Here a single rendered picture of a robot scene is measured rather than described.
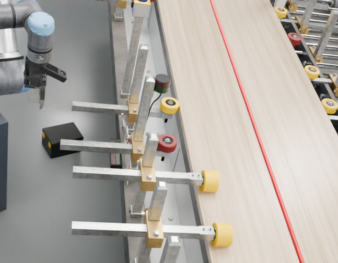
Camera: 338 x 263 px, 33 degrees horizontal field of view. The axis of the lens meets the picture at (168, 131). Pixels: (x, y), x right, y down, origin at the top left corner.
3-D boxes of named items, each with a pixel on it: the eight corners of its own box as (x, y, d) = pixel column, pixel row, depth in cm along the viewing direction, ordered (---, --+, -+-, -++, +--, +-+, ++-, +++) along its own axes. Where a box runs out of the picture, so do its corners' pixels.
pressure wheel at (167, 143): (153, 166, 232) (159, 145, 225) (151, 153, 238) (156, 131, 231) (173, 167, 234) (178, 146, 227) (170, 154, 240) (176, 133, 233)
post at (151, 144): (128, 229, 227) (149, 138, 197) (128, 222, 230) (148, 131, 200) (137, 229, 228) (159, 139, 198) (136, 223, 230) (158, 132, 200)
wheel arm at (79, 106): (71, 112, 244) (72, 105, 242) (71, 107, 247) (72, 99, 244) (171, 120, 253) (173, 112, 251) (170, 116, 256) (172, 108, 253)
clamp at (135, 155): (131, 162, 228) (132, 153, 225) (129, 139, 238) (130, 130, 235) (144, 163, 229) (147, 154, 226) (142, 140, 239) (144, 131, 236)
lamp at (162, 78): (146, 126, 225) (155, 82, 211) (144, 117, 229) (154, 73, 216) (160, 127, 226) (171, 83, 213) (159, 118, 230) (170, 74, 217)
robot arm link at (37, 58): (51, 41, 216) (53, 56, 209) (51, 52, 219) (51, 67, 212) (27, 39, 214) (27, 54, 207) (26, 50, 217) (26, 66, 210)
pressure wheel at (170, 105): (167, 130, 251) (173, 109, 244) (153, 121, 254) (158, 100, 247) (177, 122, 257) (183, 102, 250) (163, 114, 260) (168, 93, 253)
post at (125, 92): (120, 97, 279) (135, 15, 251) (119, 91, 283) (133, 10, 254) (129, 98, 280) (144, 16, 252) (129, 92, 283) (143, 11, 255)
